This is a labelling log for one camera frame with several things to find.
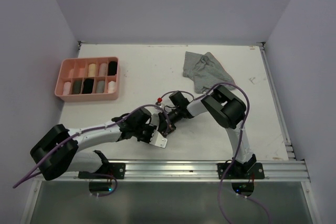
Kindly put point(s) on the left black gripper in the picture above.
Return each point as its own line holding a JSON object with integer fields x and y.
{"x": 151, "y": 130}

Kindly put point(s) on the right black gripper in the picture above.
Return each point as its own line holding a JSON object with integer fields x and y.
{"x": 163, "y": 122}

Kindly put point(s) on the beige navy-trimmed underwear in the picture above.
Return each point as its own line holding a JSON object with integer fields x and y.
{"x": 91, "y": 70}

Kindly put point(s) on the plain grey underwear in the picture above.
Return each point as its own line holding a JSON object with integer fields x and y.
{"x": 155, "y": 120}

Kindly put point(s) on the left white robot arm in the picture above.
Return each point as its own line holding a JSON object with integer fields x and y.
{"x": 66, "y": 150}

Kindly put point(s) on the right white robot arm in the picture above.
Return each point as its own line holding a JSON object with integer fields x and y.
{"x": 228, "y": 110}

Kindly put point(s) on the grey striped underwear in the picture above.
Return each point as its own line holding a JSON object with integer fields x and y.
{"x": 205, "y": 71}

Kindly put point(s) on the white rolled cloth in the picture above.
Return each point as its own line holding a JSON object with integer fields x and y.
{"x": 111, "y": 86}

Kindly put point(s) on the grey rolled cloth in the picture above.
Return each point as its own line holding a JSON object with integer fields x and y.
{"x": 100, "y": 86}

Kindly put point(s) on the black rolled cloth back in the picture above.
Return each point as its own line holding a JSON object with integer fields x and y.
{"x": 112, "y": 68}

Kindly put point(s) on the black rolled cloth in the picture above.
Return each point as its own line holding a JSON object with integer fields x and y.
{"x": 87, "y": 86}
{"x": 112, "y": 68}

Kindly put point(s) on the black rolled cloth front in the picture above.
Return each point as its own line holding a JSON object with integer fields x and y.
{"x": 87, "y": 86}

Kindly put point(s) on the beige rolled cloth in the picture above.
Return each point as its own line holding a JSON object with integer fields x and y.
{"x": 103, "y": 69}

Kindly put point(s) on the olive rolled cloth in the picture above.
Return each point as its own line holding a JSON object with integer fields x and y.
{"x": 76, "y": 87}

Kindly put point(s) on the pink divided storage tray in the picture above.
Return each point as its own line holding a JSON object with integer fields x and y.
{"x": 77, "y": 69}

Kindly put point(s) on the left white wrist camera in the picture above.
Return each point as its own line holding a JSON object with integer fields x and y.
{"x": 158, "y": 140}

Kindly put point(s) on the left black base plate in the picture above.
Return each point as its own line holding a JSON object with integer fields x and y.
{"x": 115, "y": 170}

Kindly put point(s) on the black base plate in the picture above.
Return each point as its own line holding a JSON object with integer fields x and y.
{"x": 225, "y": 171}
{"x": 115, "y": 170}

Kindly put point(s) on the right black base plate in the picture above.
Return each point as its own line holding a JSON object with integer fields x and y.
{"x": 225, "y": 171}

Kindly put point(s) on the aluminium mounting rail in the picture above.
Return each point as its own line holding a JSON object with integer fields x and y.
{"x": 206, "y": 171}

